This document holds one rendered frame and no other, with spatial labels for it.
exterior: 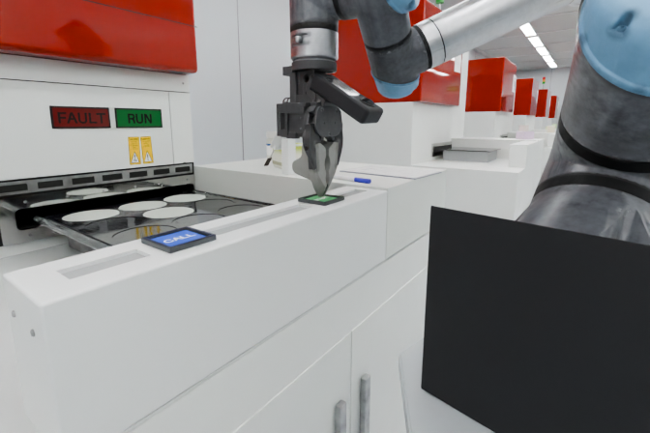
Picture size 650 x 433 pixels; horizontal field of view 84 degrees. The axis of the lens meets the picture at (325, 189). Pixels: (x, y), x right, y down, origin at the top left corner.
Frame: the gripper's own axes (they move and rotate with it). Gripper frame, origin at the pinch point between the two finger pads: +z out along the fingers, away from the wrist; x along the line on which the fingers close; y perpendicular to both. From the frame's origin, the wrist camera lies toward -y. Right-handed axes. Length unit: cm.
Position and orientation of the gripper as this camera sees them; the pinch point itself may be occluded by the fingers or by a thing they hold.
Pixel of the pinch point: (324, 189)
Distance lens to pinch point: 59.5
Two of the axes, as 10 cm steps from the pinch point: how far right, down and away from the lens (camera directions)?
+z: 0.0, 9.8, 1.8
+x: -5.9, 1.5, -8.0
